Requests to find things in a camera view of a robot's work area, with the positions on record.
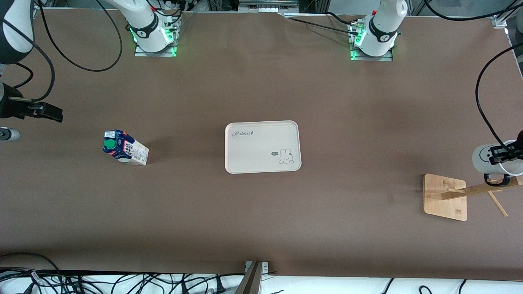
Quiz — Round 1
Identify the cream tray with rabbit print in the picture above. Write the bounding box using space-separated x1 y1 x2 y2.
225 120 302 175

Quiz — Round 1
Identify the white smiley mug black handle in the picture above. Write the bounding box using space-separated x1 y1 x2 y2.
472 140 523 187

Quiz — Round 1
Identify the small metal bracket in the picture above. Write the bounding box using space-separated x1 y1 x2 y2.
245 261 269 275

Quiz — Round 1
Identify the blue white milk carton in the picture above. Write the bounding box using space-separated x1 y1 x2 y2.
103 130 150 166

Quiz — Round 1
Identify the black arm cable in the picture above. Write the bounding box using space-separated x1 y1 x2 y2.
423 0 523 148
0 0 123 103

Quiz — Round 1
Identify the grey power strip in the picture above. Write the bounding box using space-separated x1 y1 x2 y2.
239 0 299 13

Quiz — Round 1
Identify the grey tagged cable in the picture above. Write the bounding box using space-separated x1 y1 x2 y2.
25 271 45 294

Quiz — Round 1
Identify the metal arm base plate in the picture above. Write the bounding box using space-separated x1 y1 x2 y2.
349 20 394 62
134 24 179 58

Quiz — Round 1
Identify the wooden cup rack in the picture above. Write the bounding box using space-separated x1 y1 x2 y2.
423 174 523 222

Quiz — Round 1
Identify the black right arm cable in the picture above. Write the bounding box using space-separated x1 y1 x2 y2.
0 0 123 103

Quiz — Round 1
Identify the black looped cable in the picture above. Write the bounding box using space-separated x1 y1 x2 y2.
0 252 62 275

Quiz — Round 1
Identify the black cable on table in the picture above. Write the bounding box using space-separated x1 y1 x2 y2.
285 11 361 36

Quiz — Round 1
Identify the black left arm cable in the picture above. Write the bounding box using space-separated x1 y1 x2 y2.
423 0 523 148

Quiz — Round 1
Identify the brown wooden beam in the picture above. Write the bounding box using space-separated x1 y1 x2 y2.
235 261 264 294

